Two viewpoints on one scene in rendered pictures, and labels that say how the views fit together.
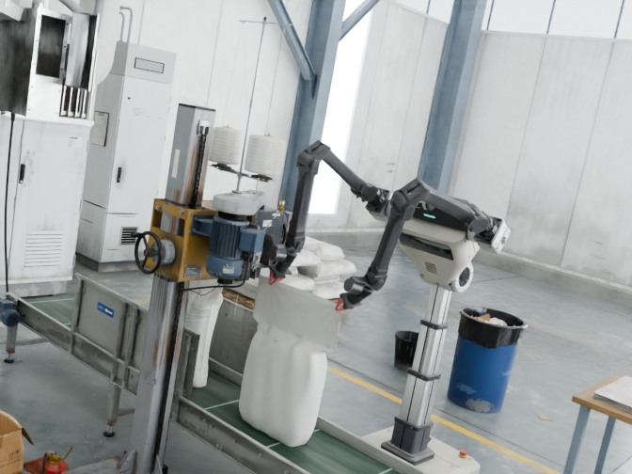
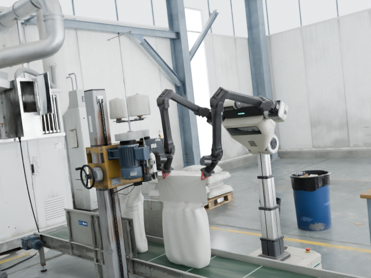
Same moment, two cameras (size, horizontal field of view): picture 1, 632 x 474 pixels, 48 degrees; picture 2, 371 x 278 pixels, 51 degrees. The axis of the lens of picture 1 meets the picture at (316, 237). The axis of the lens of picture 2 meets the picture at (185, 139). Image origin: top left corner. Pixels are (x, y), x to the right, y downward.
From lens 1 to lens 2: 47 cm
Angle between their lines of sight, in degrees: 8
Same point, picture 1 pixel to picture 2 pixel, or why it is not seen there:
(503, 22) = (276, 27)
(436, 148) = not seen: hidden behind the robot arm
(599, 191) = (357, 99)
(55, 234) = (59, 198)
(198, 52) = (117, 86)
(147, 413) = (112, 271)
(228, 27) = (128, 70)
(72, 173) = (60, 162)
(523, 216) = (320, 126)
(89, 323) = (77, 234)
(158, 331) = (106, 221)
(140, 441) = not seen: outside the picture
